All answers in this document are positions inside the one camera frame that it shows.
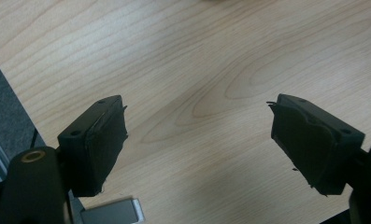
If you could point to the grey metal bracket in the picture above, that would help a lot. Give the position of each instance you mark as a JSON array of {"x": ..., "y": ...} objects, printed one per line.
[{"x": 111, "y": 211}]

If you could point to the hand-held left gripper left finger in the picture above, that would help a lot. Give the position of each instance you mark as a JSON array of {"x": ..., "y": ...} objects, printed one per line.
[{"x": 92, "y": 149}]

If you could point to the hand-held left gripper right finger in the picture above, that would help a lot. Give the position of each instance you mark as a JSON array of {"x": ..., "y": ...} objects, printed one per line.
[{"x": 311, "y": 146}]

